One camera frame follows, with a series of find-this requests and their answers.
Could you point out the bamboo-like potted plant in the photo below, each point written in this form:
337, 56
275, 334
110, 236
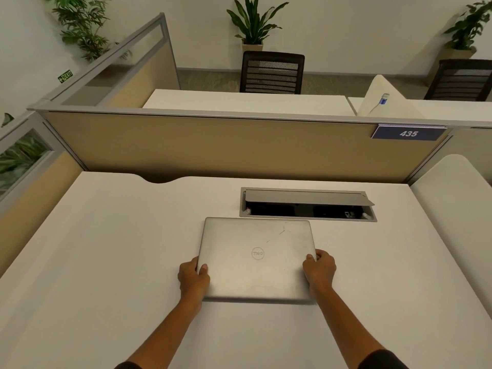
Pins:
82, 26

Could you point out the person's right hand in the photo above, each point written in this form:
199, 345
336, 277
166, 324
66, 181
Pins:
321, 272

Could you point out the black mesh office chair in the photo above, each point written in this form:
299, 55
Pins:
459, 80
272, 72

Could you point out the person's right thumb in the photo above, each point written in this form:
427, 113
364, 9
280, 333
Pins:
309, 259

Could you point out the person's right forearm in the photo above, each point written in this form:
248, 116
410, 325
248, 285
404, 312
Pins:
351, 330

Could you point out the green exit sign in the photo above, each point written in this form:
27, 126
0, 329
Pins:
65, 76

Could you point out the beige cubicle partition panel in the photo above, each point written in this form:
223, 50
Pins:
230, 145

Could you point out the beige rounded desk divider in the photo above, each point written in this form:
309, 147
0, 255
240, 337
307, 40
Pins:
390, 97
455, 222

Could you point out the broad-leaf potted plant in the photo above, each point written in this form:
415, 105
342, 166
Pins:
253, 21

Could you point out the silver laptop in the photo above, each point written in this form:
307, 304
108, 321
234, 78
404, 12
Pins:
256, 257

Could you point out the person's left forearm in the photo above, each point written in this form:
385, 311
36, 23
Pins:
163, 334

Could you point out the leafy plant in beige planter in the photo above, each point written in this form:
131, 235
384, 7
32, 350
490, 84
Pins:
463, 34

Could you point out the person's left thumb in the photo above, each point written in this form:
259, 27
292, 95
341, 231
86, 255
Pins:
202, 268

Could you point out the blue desk number plate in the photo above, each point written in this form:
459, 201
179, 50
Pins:
408, 133

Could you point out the beige glass-topped side partition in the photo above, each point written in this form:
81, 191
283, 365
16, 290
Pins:
29, 180
115, 69

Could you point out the green plant behind glass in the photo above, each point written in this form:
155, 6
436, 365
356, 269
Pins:
17, 153

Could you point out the person's left hand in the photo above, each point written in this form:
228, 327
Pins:
194, 278

